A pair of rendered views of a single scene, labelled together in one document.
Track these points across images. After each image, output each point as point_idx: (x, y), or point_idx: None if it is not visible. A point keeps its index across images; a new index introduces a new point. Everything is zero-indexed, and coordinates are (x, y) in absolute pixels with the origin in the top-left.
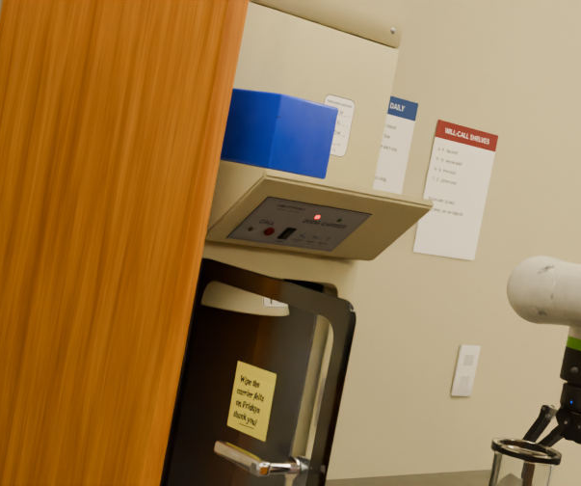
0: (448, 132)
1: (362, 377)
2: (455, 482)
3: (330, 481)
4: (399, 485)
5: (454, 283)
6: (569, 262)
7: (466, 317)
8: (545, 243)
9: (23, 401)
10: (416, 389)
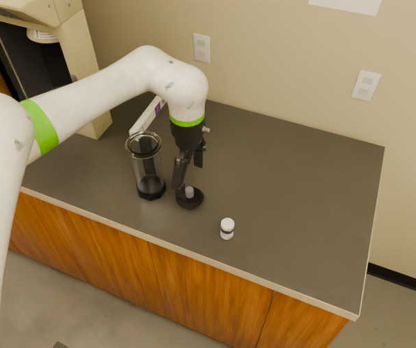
0: None
1: (274, 70)
2: (319, 141)
3: (243, 111)
4: (276, 128)
5: (354, 29)
6: (131, 58)
7: (368, 54)
8: None
9: None
10: (319, 85)
